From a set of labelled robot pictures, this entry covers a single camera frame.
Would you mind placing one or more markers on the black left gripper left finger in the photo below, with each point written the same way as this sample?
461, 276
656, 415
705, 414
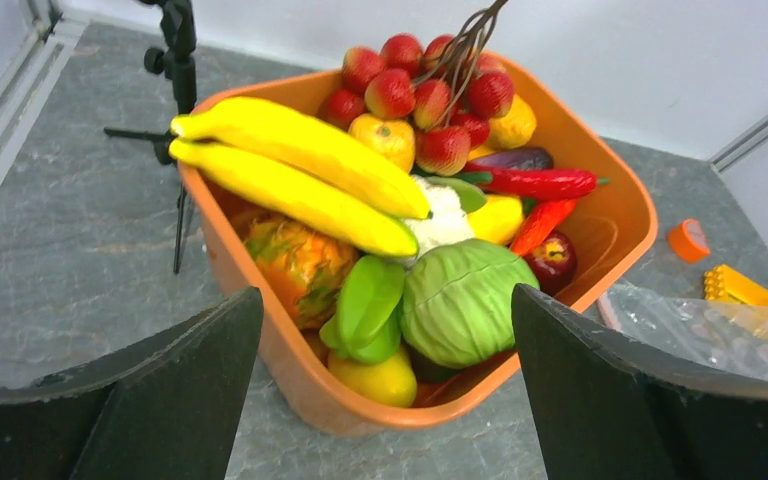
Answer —
166, 407

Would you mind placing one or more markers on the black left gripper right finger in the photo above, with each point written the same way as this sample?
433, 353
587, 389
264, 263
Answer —
607, 406

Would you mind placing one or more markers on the clear zip top bag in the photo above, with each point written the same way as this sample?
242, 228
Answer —
726, 336

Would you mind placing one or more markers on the green toy cabbage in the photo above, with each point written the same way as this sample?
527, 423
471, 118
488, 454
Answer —
457, 302

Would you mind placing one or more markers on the white toy cauliflower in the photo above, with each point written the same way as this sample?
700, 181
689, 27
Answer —
447, 225

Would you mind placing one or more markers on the red lychee bunch toy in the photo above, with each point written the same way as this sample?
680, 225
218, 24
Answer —
424, 107

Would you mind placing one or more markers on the red toy apple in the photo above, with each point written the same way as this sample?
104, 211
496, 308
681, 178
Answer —
554, 263

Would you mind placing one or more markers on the yellow toy waffle block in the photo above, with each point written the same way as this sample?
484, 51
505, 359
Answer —
734, 295

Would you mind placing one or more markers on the orange semicircle toy block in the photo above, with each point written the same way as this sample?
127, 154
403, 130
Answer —
688, 241

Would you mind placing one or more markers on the orange toy carrot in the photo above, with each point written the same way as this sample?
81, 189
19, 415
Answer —
541, 221

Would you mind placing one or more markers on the green toy starfruit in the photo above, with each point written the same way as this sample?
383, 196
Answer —
365, 327

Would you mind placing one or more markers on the yellow toy lemon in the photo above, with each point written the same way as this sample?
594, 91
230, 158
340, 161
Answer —
391, 382

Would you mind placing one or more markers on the yellow toy bell pepper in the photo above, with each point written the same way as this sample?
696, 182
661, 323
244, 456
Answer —
499, 220

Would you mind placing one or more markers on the red toy chili pepper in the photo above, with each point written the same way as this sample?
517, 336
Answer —
542, 185

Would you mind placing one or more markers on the purple toy eggplant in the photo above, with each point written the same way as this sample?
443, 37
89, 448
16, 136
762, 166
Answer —
523, 158

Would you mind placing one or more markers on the yellow toy banana bunch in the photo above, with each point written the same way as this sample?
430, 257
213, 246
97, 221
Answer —
309, 170

